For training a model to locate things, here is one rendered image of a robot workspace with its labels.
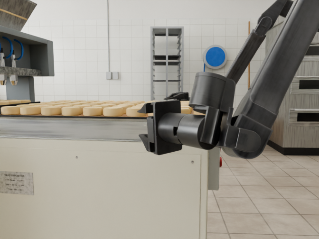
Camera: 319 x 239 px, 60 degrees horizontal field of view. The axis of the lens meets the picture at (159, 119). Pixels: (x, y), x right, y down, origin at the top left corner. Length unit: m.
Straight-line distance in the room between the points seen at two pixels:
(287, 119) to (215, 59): 1.52
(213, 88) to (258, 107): 0.08
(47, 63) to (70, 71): 3.85
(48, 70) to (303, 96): 3.51
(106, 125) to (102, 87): 4.29
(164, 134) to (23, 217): 0.54
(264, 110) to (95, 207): 0.52
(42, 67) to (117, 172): 0.75
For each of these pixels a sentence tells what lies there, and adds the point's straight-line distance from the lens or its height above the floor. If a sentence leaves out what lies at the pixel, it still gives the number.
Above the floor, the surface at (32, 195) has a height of 0.68.
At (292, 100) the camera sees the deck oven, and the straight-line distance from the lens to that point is 4.18.
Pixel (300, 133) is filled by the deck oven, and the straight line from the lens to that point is 4.27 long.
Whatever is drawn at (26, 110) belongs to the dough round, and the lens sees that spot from 0.79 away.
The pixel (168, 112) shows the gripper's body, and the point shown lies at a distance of 0.53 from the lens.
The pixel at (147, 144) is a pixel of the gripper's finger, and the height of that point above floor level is 0.86.
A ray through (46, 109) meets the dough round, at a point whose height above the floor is 0.92.
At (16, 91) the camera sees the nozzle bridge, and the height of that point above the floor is 0.95.
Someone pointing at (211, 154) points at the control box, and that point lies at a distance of 0.75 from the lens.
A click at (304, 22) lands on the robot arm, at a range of 0.56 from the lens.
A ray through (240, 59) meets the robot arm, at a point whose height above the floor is 1.08.
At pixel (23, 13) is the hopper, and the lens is 1.31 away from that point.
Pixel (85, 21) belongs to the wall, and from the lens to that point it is 5.20.
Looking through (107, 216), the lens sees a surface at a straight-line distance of 0.80.
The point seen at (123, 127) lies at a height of 0.87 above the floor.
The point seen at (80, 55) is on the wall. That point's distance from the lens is 5.14.
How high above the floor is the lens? 0.98
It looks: 7 degrees down
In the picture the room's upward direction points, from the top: straight up
